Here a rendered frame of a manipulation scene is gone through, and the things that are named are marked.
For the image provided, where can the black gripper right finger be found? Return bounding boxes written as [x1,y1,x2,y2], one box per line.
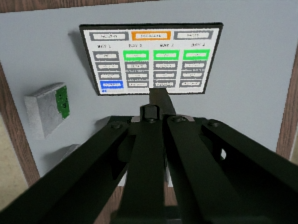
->
[158,88,298,224]

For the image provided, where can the status display panel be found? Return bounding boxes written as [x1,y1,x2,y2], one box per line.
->
[79,22,224,96]

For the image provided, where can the light grey flat mat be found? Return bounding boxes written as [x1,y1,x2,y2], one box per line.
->
[0,0,298,177]

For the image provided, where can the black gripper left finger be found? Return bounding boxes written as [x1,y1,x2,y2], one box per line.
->
[0,88,167,224]

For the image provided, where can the black drive dock housing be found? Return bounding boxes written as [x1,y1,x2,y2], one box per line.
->
[107,116,207,182]

